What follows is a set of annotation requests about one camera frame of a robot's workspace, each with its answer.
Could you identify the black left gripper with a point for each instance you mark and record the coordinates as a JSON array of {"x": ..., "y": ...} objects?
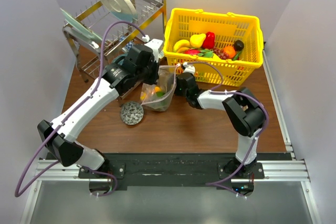
[{"x": 155, "y": 76}]

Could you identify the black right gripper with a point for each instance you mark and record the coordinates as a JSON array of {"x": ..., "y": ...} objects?
[{"x": 177, "y": 92}]

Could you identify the green leafy vegetable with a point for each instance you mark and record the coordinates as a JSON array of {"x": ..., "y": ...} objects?
[{"x": 160, "y": 94}]

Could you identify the clear zip top bag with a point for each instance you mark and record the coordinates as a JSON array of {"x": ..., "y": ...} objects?
[{"x": 167, "y": 82}]

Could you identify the yellow pear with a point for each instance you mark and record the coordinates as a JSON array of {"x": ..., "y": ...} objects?
[{"x": 197, "y": 40}]

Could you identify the purple grape bunch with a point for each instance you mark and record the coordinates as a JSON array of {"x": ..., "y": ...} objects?
[{"x": 221, "y": 53}]

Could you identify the red bell pepper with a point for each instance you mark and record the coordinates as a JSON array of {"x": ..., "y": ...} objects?
[{"x": 209, "y": 41}]

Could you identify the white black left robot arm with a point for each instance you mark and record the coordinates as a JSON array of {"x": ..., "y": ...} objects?
[{"x": 59, "y": 136}]

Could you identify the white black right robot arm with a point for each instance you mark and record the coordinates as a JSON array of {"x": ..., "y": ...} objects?
[{"x": 247, "y": 116}]

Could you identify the teal scalloped plate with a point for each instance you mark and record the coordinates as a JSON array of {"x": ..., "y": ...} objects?
[{"x": 119, "y": 59}]

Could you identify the red pink fruit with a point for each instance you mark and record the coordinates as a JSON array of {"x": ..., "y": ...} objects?
[{"x": 192, "y": 52}]

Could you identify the blue chevron mug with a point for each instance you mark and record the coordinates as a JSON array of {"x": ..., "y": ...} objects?
[{"x": 128, "y": 46}]

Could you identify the yellow banana bunch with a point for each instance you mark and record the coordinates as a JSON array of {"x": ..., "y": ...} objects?
[{"x": 181, "y": 46}]

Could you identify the black white floral bowl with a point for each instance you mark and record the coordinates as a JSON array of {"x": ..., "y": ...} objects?
[{"x": 131, "y": 113}]

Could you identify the yellow plastic basket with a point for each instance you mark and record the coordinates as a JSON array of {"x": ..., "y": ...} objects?
[{"x": 227, "y": 28}]

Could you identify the orange fruit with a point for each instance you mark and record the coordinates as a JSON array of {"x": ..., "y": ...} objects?
[{"x": 229, "y": 52}]

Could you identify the green chili pepper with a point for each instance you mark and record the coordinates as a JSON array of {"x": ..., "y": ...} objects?
[{"x": 236, "y": 57}]

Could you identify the dark purple plum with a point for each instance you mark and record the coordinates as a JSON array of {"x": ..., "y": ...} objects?
[{"x": 238, "y": 45}]

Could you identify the steel dish rack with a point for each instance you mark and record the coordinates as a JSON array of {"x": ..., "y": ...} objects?
[{"x": 115, "y": 34}]

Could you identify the white round plate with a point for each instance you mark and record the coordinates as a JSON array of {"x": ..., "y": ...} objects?
[{"x": 121, "y": 9}]

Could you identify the light green plate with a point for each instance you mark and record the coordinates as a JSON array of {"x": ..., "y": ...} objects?
[{"x": 75, "y": 23}]

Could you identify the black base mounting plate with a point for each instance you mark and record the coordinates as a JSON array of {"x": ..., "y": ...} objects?
[{"x": 170, "y": 170}]

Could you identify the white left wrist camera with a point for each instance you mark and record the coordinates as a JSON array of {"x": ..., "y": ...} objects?
[{"x": 156, "y": 45}]

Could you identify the aluminium frame rail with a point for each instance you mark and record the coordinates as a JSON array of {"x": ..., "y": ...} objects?
[{"x": 57, "y": 173}]

